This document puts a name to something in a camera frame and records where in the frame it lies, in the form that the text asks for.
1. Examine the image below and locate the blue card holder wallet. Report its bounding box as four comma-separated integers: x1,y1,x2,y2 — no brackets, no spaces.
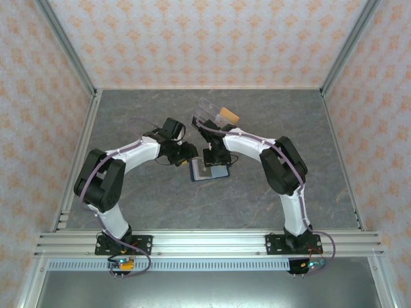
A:
189,157,231,183

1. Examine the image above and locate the circuit board with blue light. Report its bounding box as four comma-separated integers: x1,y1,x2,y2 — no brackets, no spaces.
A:
288,258,328,275

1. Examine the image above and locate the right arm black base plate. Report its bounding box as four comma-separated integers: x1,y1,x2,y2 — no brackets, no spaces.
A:
265,234,322,256

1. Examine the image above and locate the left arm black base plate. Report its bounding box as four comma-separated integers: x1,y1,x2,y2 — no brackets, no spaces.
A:
94,235,153,256

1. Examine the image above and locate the clear acrylic card stand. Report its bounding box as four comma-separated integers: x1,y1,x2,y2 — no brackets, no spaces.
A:
191,98,240,135

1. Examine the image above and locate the aluminium frame post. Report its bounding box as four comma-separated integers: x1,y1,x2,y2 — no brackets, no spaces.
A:
34,0,97,97
320,0,383,97

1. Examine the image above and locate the aluminium side rail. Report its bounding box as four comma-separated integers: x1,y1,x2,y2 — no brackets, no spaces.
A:
49,89,103,232
319,89,367,232

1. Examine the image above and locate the aluminium frame leg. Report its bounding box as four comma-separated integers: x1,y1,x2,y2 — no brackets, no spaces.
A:
367,256,398,308
15,256,49,308

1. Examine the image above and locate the aluminium mounting rail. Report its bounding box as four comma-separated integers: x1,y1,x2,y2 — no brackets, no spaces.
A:
33,230,385,257

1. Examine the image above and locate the plain orange card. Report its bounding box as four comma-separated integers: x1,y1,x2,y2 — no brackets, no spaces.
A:
220,108,240,125

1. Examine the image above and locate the circuit board with yellow connector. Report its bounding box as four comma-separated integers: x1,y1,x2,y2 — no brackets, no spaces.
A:
107,256,136,270

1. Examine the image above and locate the grey metal shelf panel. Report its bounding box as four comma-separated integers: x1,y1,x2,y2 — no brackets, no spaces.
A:
35,271,380,308

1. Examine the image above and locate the slotted grey cable duct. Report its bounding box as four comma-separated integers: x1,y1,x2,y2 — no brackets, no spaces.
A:
48,259,292,272

